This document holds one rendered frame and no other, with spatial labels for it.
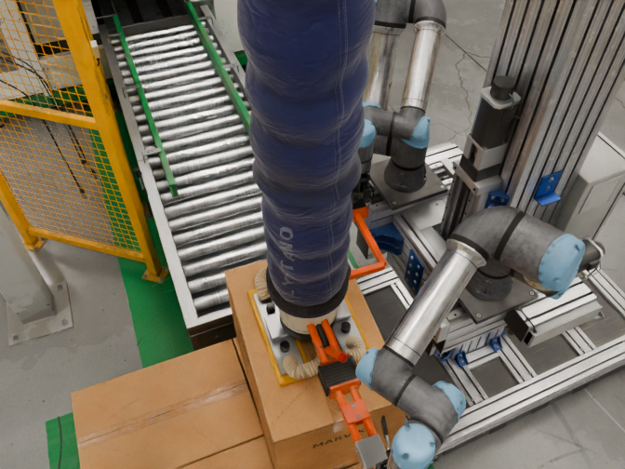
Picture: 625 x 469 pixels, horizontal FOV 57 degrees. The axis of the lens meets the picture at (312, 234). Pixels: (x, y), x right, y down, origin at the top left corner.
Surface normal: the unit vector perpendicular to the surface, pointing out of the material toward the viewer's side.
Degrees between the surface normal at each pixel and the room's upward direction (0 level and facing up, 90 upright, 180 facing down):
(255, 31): 83
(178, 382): 0
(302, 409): 0
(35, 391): 0
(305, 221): 103
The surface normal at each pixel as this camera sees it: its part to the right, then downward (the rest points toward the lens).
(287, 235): -0.32, 0.56
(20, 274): 0.37, 0.71
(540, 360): 0.00, -0.65
